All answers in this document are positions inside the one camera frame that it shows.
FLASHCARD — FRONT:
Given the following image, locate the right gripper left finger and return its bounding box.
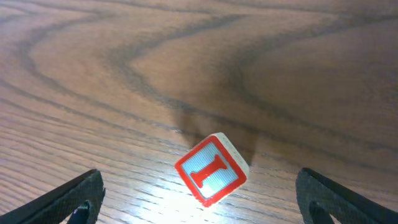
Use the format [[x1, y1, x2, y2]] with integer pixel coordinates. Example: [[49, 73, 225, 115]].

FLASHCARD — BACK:
[[1, 169, 106, 224]]

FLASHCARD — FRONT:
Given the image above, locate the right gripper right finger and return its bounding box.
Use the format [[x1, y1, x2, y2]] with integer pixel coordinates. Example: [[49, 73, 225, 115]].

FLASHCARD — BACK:
[[295, 167, 397, 224]]

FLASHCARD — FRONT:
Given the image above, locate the red letter I block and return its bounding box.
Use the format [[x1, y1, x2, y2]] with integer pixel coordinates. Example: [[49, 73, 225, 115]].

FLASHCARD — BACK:
[[174, 133, 249, 208]]

